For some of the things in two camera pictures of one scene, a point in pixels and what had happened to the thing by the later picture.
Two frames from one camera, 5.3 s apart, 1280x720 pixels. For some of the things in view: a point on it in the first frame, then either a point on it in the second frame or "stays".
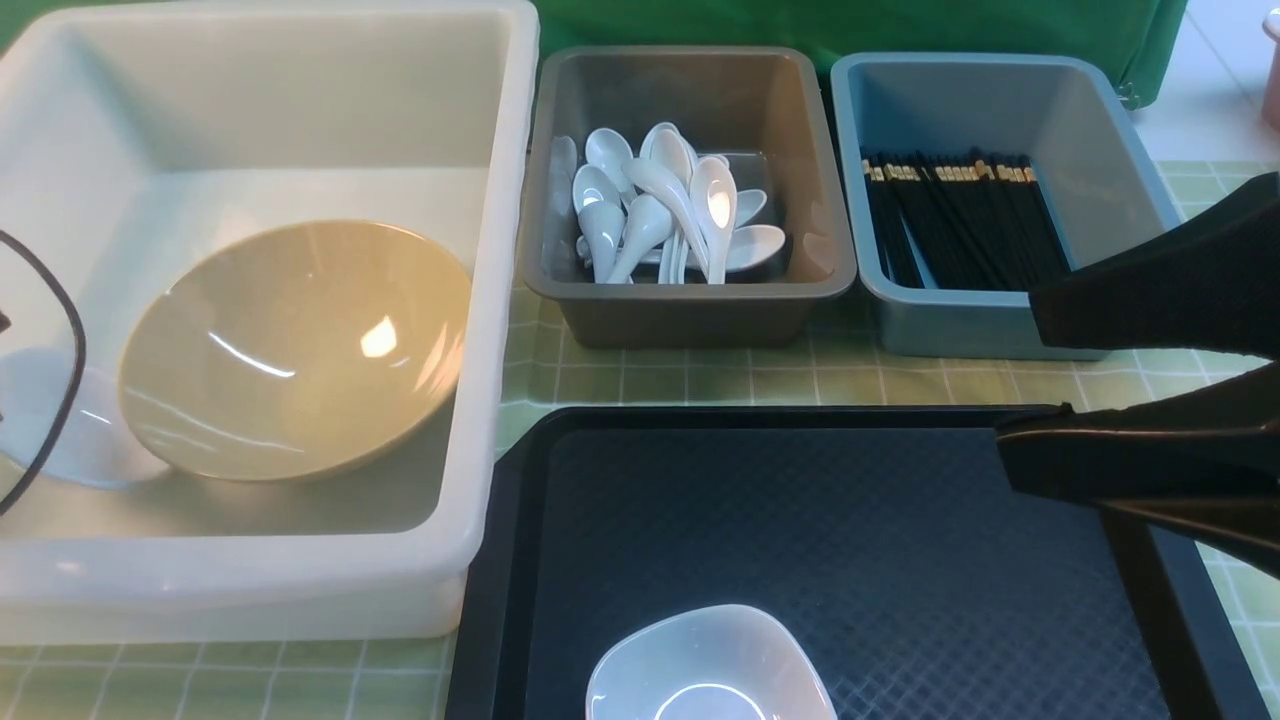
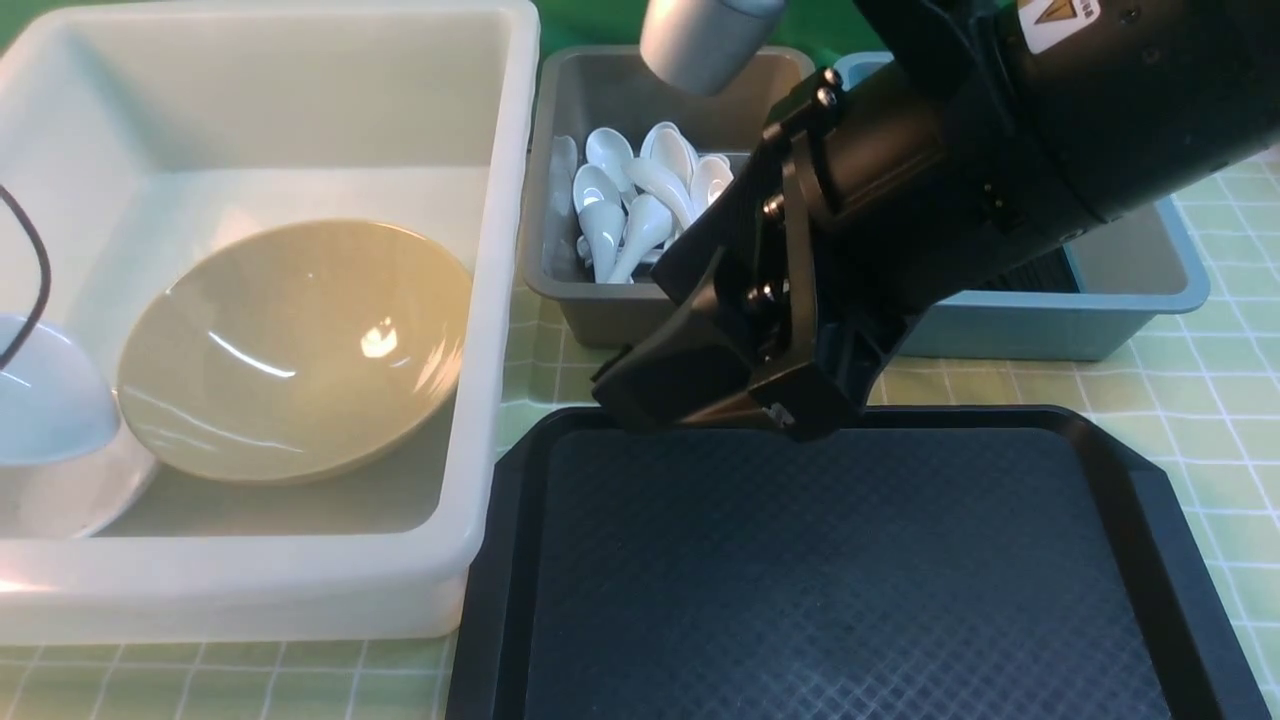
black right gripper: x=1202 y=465 to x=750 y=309
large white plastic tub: x=132 y=136 stays
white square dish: x=96 y=445 to x=73 y=495
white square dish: x=738 y=662 to x=57 y=401
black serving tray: x=939 y=590 stays
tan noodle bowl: x=293 y=348 stays
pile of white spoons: x=655 y=213 stays
